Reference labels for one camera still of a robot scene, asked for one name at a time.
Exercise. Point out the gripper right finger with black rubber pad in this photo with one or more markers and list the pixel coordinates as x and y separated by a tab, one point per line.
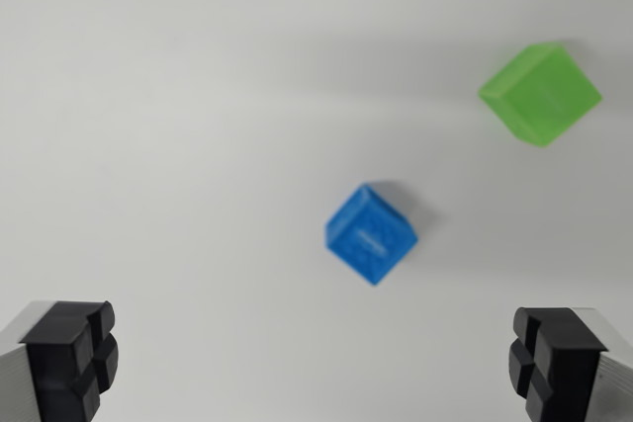
564	367

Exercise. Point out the gripper left finger with black rubber pad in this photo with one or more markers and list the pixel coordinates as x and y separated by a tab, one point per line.
59	362

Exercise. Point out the blue soft toy cube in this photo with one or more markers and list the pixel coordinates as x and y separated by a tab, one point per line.
370	236

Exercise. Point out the green soft toy cube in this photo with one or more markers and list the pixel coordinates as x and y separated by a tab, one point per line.
541	96

